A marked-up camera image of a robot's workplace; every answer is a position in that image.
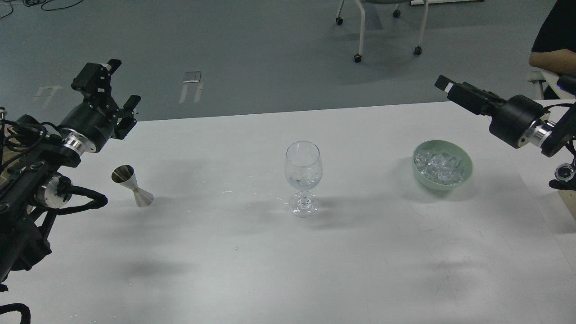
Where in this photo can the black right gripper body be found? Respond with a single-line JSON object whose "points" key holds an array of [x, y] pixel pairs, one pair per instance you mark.
{"points": [[511, 119]]}

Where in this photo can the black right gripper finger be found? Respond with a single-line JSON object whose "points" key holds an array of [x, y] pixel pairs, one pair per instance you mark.
{"points": [[469, 97]]}

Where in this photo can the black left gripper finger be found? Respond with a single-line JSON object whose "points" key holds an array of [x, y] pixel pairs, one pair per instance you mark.
{"points": [[94, 83], [124, 118]]}

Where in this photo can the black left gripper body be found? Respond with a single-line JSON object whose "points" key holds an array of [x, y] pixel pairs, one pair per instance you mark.
{"points": [[89, 126]]}

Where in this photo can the steel double jigger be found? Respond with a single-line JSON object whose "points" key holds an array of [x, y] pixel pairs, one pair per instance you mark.
{"points": [[125, 176]]}

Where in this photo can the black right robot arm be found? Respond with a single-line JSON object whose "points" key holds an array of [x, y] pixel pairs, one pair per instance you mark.
{"points": [[552, 136]]}

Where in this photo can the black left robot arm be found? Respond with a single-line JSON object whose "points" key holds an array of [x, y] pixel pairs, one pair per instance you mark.
{"points": [[33, 191]]}

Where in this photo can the green bowl of ice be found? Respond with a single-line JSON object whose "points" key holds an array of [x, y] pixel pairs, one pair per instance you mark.
{"points": [[441, 165]]}

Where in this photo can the clear wine glass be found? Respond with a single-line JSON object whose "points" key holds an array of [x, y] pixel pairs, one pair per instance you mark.
{"points": [[303, 169]]}

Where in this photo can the silver floor plate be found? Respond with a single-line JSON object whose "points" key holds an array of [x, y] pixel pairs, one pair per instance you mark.
{"points": [[192, 77]]}

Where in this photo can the seated person in black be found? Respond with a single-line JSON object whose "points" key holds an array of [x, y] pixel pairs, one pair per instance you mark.
{"points": [[554, 48]]}

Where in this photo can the grey white office chair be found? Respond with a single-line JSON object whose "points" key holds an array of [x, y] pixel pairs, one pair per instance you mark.
{"points": [[370, 21]]}

